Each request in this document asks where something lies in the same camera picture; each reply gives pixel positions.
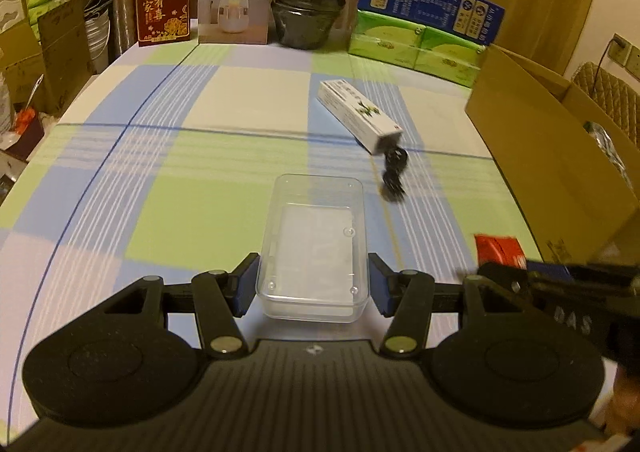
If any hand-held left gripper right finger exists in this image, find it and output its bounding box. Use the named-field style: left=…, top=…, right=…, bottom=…
left=367, top=252, right=507, bottom=359

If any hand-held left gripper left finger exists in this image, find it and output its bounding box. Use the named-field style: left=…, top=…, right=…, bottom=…
left=102, top=252, right=262, bottom=359

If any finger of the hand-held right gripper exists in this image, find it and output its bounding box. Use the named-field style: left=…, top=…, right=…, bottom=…
left=527, top=259, right=640, bottom=285
left=477, top=261, right=546, bottom=308

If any red snack packet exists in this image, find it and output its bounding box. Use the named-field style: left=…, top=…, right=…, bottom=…
left=474, top=233, right=528, bottom=275

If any clear plastic box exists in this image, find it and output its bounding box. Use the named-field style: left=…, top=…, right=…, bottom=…
left=255, top=173, right=370, bottom=323

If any brown cardboard box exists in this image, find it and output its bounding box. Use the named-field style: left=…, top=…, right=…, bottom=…
left=465, top=45, right=640, bottom=263

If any checked cloth desktop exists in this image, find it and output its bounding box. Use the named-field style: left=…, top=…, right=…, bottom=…
left=0, top=40, right=551, bottom=438

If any long white carton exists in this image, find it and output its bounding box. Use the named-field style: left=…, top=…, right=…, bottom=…
left=317, top=79, right=404, bottom=155

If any quilted beige chair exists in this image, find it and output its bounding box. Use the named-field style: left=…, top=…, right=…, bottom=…
left=572, top=61, right=640, bottom=133

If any green tissue pack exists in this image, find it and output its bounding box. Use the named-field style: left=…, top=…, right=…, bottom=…
left=415, top=25, right=488, bottom=88
left=348, top=10, right=426, bottom=69

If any metal bucket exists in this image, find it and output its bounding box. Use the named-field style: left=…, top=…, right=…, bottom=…
left=82, top=7, right=113, bottom=74

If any red and gold gift box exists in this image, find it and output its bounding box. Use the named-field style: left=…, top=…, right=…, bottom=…
left=136, top=0, right=192, bottom=47

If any open brown cardboard carton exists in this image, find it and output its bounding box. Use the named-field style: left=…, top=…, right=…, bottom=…
left=0, top=0, right=98, bottom=118

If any small green packet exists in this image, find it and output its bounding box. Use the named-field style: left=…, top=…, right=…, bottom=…
left=25, top=0, right=68, bottom=24

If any black cable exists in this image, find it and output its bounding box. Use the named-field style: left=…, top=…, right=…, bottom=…
left=381, top=146, right=411, bottom=203

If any wall socket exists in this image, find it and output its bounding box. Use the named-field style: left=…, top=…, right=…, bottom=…
left=611, top=34, right=640, bottom=68

